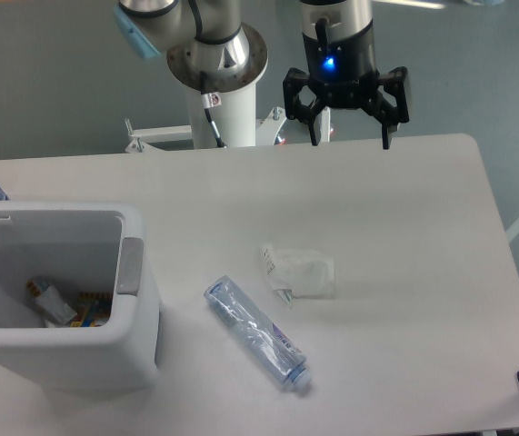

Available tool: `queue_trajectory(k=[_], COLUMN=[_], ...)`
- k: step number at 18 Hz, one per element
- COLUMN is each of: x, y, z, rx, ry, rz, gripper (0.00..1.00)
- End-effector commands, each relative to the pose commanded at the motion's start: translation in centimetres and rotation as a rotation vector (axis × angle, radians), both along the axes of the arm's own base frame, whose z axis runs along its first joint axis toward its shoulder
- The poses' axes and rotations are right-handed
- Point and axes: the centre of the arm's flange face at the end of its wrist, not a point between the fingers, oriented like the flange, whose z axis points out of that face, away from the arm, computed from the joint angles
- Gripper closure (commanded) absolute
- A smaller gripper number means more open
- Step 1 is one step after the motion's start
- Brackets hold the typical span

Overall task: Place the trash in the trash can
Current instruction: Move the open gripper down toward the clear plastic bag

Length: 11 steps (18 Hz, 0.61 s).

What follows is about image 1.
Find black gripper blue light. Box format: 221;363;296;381
283;20;410;150

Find white plastic wrapper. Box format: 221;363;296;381
260;243;335;307

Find crushed clear plastic bottle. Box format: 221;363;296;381
204;276;313;393

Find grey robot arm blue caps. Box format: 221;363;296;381
114;1;410;149

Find white open trash can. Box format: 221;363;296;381
0;201;161;391

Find orange yellow snack wrapper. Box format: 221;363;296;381
69;292;113;328

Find white pedestal base frame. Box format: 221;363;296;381
124;104;338;154

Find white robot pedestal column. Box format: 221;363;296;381
185;66;267;149

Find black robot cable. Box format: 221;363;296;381
197;70;228;149

